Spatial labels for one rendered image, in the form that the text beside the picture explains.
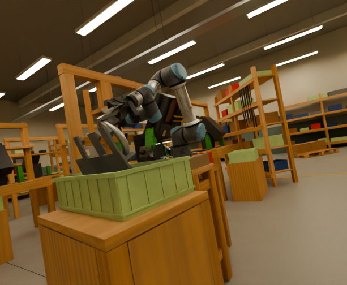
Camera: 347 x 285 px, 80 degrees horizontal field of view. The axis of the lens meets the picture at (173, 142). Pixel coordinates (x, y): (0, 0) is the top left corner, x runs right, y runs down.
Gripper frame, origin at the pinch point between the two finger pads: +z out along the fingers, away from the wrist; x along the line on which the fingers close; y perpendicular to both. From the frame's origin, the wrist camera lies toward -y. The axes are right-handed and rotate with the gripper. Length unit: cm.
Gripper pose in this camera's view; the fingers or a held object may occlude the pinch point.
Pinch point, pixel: (105, 122)
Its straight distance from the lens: 92.3
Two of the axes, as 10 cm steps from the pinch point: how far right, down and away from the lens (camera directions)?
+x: 1.6, -7.1, -6.9
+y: -8.5, -4.6, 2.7
